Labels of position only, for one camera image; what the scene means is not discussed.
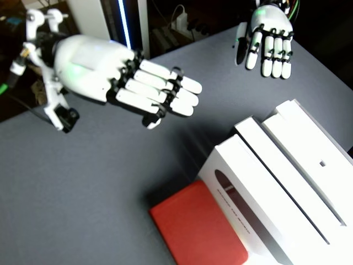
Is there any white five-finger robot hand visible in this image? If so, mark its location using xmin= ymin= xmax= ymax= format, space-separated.
xmin=234 ymin=5 xmax=295 ymax=80
xmin=53 ymin=34 xmax=203 ymax=131

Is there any white column with blue light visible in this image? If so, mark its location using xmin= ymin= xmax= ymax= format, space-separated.
xmin=66 ymin=0 xmax=151 ymax=59

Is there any white power strip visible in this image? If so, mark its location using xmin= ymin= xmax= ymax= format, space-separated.
xmin=150 ymin=17 xmax=212 ymax=53

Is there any white power adapter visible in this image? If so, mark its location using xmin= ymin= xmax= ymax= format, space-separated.
xmin=171 ymin=4 xmax=194 ymax=31

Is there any grey table cloth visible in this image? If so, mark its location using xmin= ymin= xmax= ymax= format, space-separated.
xmin=0 ymin=26 xmax=353 ymax=265

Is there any white box with oval window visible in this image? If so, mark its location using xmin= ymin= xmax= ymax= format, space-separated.
xmin=196 ymin=134 xmax=331 ymax=265

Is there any red book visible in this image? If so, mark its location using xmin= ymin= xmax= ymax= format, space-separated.
xmin=148 ymin=180 xmax=249 ymax=265

